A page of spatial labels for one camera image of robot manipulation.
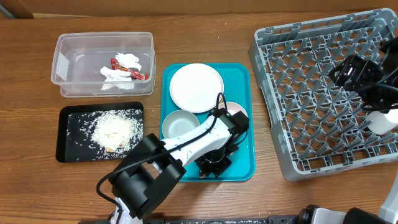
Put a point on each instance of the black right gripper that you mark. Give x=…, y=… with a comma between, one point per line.
x=364, y=70

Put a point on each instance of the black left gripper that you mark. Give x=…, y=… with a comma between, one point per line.
x=217, y=168

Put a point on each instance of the grey bowl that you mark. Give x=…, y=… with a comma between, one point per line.
x=178, y=123

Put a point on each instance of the white bowl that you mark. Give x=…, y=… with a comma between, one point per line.
x=232, y=108

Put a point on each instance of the white cup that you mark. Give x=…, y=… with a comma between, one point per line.
x=382, y=122

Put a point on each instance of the white rice pile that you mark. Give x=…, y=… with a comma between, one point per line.
x=103, y=135

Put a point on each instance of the red snack wrapper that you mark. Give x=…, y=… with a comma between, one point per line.
x=135, y=75

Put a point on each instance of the white tissue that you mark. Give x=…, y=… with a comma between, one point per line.
x=128, y=61
x=117, y=76

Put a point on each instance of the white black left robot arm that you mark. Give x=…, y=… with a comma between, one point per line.
x=146, y=176

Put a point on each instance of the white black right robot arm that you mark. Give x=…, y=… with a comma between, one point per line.
x=376, y=84

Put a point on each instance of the grey dishwasher rack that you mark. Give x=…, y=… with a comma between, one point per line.
x=317, y=127

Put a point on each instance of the teal serving tray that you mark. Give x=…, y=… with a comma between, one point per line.
x=237, y=89

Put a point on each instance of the white round plate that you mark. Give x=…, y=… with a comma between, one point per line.
x=195, y=87

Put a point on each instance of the black plastic tray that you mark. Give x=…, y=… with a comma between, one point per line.
x=66, y=111

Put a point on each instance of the clear plastic bin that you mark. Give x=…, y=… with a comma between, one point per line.
x=79, y=57

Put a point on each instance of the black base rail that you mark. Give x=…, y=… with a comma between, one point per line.
x=278, y=219

